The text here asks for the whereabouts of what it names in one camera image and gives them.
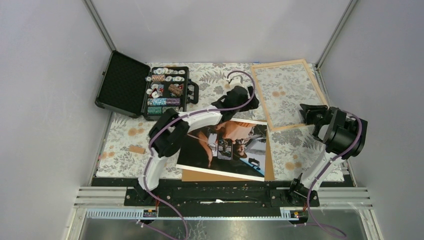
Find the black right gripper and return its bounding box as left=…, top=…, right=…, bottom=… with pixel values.
left=298, top=103, right=328, bottom=126

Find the light wooden picture frame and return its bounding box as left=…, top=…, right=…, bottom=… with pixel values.
left=250, top=59, right=328, bottom=131

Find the large printed photo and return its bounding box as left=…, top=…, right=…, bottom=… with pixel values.
left=176, top=118, right=268, bottom=182

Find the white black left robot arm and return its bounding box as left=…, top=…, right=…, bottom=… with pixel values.
left=134, top=86, right=259, bottom=206

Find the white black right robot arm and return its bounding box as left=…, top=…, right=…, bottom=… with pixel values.
left=286, top=103, right=368, bottom=206

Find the floral patterned table mat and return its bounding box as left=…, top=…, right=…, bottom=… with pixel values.
left=95, top=63, right=324, bottom=181

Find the brown cardboard backing board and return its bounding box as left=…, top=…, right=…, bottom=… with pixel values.
left=181, top=141, right=275, bottom=182

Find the black poker chip case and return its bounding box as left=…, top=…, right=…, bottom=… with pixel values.
left=94, top=50, right=199, bottom=121

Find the small brown wooden block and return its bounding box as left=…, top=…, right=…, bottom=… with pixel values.
left=128, top=145, right=146, bottom=155

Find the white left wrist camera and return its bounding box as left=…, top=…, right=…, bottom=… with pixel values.
left=227, top=74, right=244, bottom=88

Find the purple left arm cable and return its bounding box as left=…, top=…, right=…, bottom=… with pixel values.
left=135, top=70, right=257, bottom=240

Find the right corner aluminium post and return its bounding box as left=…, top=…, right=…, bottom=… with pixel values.
left=315, top=0, right=359, bottom=70

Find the corner aluminium post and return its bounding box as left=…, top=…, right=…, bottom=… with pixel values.
left=82, top=0, right=117, bottom=52
left=315, top=0, right=359, bottom=70

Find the aluminium rail front structure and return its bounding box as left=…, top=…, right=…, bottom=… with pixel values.
left=65, top=186, right=383, bottom=240

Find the left corner aluminium post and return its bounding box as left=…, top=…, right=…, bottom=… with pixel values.
left=82, top=0, right=117, bottom=52

